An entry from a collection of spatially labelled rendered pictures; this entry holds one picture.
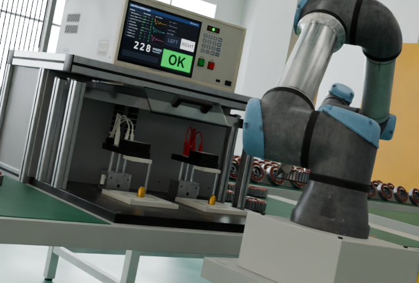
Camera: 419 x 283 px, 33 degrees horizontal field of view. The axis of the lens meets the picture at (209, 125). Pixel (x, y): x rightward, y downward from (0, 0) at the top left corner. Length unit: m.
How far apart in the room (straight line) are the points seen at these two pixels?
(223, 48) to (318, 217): 0.95
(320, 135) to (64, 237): 0.56
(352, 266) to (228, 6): 9.04
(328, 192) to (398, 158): 4.31
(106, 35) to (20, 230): 0.75
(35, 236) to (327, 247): 0.59
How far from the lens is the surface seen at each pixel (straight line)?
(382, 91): 1.83
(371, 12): 1.65
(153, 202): 1.80
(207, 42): 2.09
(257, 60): 6.16
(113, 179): 1.95
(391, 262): 1.31
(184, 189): 2.09
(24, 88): 2.11
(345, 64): 8.64
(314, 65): 1.50
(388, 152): 5.68
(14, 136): 2.12
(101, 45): 2.00
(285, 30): 5.99
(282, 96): 1.39
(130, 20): 1.95
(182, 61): 2.04
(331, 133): 1.32
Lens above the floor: 1.00
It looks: level
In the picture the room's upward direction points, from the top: 11 degrees clockwise
